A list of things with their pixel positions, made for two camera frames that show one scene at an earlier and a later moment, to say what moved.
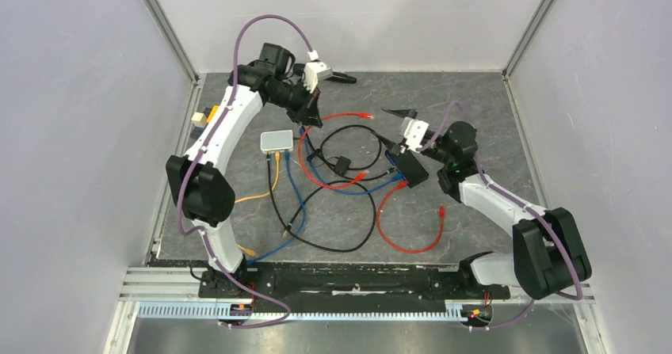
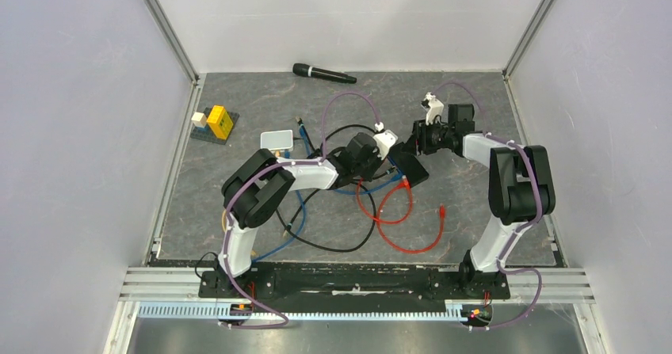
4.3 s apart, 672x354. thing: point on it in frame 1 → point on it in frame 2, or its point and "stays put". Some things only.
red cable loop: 359,177 → 382,203
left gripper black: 307,112 → 377,161
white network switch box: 276,141 stays put
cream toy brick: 199,119 stays put
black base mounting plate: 347,284 stays put
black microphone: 299,70 stays put
